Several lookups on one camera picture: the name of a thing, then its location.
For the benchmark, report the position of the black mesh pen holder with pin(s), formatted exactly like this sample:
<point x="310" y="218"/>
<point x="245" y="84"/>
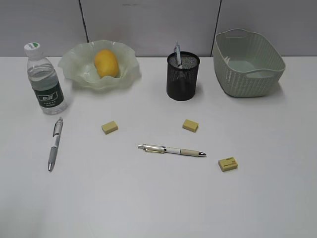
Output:
<point x="190" y="63"/>

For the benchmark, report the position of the grey grip pen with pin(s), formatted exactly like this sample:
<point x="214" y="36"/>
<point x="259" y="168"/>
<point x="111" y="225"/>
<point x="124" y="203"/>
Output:
<point x="54" y="148"/>

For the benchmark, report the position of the yellow mango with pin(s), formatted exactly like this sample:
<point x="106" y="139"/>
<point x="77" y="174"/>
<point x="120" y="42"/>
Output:
<point x="106" y="63"/>

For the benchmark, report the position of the yellow printed eraser right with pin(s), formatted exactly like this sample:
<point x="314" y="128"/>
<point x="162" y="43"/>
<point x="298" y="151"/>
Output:
<point x="227" y="164"/>

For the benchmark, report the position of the yellow eraser left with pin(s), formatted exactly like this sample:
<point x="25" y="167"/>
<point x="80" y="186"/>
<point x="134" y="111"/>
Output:
<point x="109" y="127"/>

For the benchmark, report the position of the yellow eraser middle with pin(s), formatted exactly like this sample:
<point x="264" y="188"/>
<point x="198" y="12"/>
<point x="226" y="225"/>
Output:
<point x="190" y="125"/>

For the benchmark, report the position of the blue clip pen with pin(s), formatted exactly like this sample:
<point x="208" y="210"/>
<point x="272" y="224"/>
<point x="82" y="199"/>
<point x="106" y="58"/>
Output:
<point x="179" y="65"/>

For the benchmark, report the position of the clear water bottle green label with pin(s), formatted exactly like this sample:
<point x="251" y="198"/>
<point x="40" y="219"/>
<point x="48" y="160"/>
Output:
<point x="44" y="80"/>

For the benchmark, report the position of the pale green plastic basket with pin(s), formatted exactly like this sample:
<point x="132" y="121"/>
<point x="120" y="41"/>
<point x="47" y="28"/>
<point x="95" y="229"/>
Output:
<point x="255" y="66"/>

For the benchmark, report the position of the pale green wavy glass plate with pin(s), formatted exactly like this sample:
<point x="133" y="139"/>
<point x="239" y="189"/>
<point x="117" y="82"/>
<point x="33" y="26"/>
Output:
<point x="78" y="65"/>

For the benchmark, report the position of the beige grip pen middle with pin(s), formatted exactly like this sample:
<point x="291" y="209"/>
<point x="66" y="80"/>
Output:
<point x="171" y="150"/>

